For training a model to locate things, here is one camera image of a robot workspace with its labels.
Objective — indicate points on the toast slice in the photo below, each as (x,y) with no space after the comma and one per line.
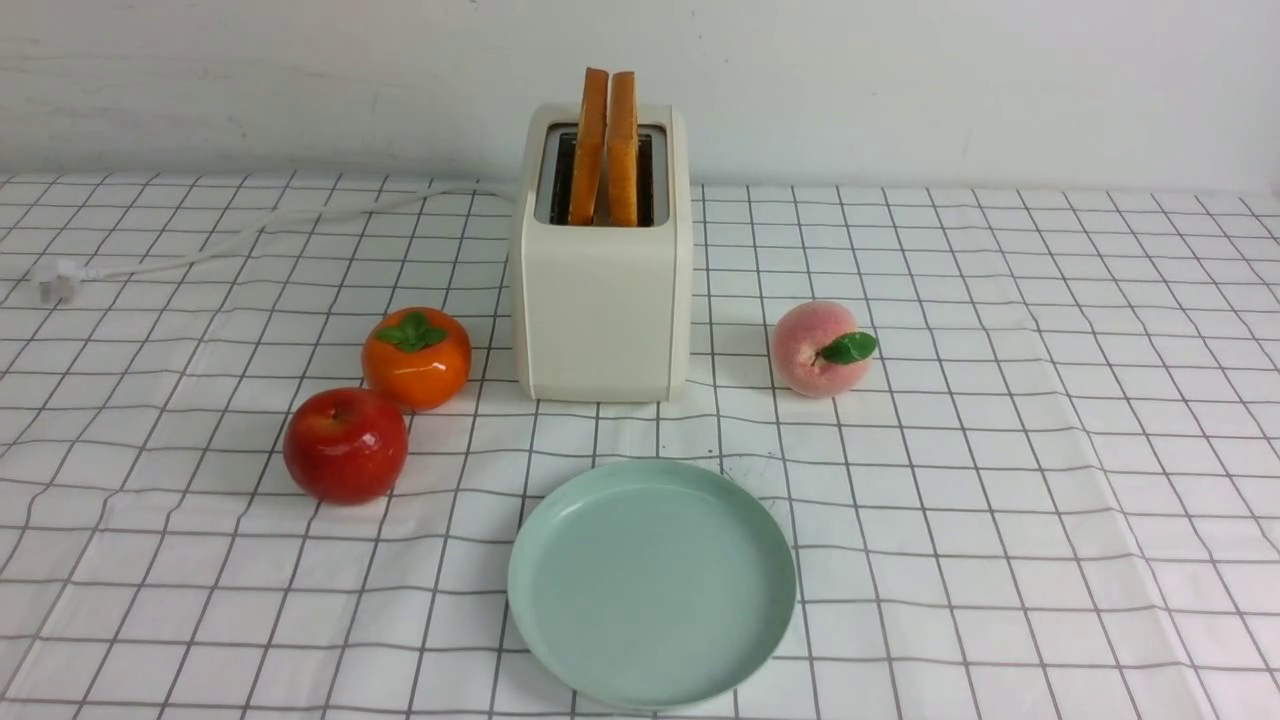
(622,144)
(588,160)

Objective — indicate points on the cream white toaster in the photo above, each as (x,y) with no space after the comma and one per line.
(602,313)

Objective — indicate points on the pink peach with green leaf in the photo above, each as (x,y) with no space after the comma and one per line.
(819,350)

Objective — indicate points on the orange persimmon with green leaf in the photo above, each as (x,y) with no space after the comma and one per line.
(419,357)

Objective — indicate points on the light green plate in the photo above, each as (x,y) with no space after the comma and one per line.
(651,584)

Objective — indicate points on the red apple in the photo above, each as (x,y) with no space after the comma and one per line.
(346,445)

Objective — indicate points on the white grid tablecloth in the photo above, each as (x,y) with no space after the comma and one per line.
(1053,495)

